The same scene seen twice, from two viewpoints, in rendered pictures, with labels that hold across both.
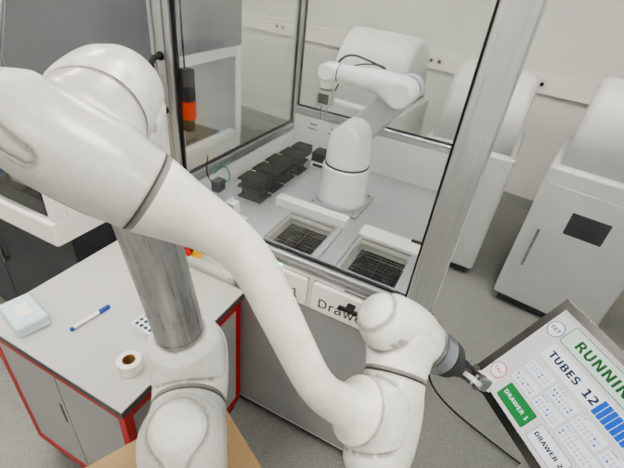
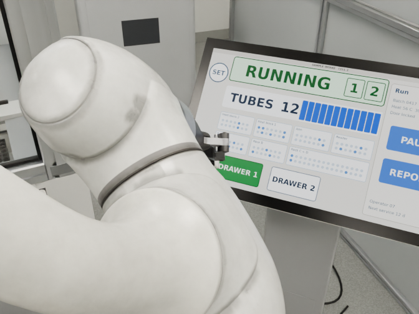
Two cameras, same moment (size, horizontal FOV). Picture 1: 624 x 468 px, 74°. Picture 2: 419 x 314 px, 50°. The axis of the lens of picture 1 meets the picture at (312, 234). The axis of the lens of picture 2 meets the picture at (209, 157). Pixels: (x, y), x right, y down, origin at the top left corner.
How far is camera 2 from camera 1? 0.38 m
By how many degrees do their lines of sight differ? 40
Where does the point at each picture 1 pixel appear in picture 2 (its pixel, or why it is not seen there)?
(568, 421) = (290, 143)
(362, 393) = (152, 214)
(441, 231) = (32, 28)
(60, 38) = not seen: outside the picture
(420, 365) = (183, 125)
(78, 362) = not seen: outside the picture
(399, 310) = (100, 47)
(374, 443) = (230, 274)
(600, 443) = (325, 139)
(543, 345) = (219, 96)
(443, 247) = not seen: hidden behind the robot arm
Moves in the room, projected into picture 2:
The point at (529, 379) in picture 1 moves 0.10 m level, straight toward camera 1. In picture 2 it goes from (231, 136) to (242, 165)
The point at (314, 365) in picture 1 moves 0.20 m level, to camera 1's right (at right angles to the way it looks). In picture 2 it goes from (38, 206) to (279, 74)
